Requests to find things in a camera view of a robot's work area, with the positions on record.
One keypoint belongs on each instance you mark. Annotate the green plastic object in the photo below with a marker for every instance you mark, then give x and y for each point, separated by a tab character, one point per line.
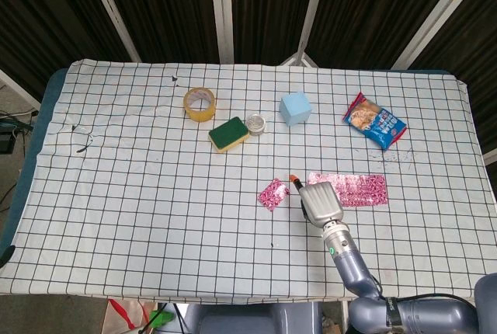
161	316

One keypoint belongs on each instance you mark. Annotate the small pink patterned packet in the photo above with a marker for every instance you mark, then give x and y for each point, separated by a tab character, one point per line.
273	194

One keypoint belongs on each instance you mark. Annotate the small clear round jar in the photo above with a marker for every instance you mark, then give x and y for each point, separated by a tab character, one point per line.
256	123

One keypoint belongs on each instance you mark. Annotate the blue padded table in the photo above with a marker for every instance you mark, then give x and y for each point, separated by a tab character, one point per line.
35	147

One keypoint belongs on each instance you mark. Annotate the yellow sponge green scouring pad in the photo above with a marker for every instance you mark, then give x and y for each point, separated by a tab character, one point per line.
228	134

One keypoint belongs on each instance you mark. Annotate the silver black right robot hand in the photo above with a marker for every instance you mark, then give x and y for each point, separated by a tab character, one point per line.
320	202

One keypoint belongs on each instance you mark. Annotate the white black-checked tablecloth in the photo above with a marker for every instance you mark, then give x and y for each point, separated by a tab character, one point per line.
155	213

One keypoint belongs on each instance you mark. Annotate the red white bag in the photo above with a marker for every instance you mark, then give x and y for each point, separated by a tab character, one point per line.
124	316

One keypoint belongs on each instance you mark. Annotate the blue red snack bag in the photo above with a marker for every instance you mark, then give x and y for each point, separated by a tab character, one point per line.
374	121

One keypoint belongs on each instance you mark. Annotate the white partition post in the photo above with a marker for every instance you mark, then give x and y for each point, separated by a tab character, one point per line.
435	11
310	11
110	11
223	11

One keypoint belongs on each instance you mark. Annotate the grey robot torso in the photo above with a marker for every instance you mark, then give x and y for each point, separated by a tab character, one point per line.
252	318

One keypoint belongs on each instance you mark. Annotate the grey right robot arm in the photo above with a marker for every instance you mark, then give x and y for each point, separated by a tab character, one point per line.
357	268

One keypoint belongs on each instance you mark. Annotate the yellow packing tape roll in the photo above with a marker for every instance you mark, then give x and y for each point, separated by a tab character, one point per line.
202	113

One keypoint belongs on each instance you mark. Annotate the light blue cube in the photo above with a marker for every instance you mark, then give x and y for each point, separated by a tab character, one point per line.
295	110

